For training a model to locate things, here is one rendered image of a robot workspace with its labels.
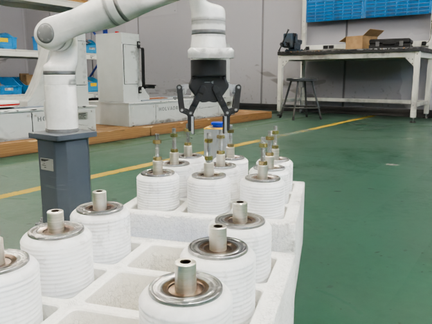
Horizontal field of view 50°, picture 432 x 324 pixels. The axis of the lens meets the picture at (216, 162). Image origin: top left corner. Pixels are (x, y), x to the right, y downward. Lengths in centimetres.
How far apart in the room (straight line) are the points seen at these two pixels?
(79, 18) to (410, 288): 108
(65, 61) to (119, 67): 230
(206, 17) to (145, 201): 41
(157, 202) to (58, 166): 49
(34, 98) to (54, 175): 195
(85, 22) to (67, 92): 21
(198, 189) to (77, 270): 39
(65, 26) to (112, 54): 241
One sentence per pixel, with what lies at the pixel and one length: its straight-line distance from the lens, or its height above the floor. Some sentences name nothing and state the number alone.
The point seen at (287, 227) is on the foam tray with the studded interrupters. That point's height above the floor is 17.
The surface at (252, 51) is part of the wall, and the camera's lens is 678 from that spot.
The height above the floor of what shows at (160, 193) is 22.
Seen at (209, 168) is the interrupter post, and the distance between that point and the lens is 100.
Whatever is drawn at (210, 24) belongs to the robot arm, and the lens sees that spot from 96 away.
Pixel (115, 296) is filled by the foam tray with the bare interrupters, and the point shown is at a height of 15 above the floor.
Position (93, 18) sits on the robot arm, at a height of 62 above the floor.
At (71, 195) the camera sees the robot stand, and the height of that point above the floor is 12.
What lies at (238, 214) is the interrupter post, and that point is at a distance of 69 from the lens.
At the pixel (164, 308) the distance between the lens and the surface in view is 46.
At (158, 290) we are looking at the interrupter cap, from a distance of 48.
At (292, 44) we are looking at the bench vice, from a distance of 558.
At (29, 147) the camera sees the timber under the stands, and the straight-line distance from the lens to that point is 307.
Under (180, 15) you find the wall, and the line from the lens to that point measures 759.
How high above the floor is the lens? 46
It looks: 10 degrees down
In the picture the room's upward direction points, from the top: straight up
